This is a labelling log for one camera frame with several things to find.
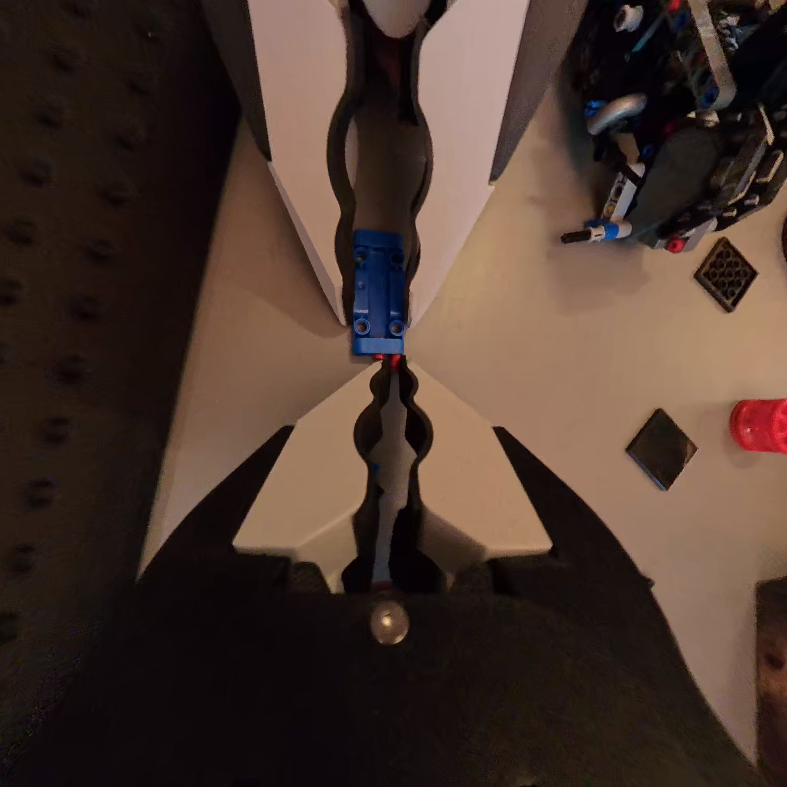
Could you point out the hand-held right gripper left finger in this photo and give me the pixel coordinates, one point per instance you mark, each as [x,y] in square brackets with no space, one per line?
[295,492]

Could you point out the black square flat tile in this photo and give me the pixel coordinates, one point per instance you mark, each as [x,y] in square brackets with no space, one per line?
[661,449]

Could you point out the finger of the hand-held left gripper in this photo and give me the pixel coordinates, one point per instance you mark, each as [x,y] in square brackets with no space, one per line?
[295,92]
[467,92]

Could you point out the black toy truck chassis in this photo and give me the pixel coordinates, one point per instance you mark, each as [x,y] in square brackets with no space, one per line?
[695,160]

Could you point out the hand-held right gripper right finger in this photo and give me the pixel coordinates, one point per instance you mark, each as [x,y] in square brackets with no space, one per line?
[479,492]

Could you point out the black square studded plate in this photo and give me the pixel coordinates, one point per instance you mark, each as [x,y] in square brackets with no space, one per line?
[725,275]

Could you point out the red toy wheel hub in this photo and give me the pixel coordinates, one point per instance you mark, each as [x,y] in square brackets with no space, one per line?
[759,425]

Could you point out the blue toy brick panel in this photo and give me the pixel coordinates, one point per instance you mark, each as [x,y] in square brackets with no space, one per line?
[378,289]

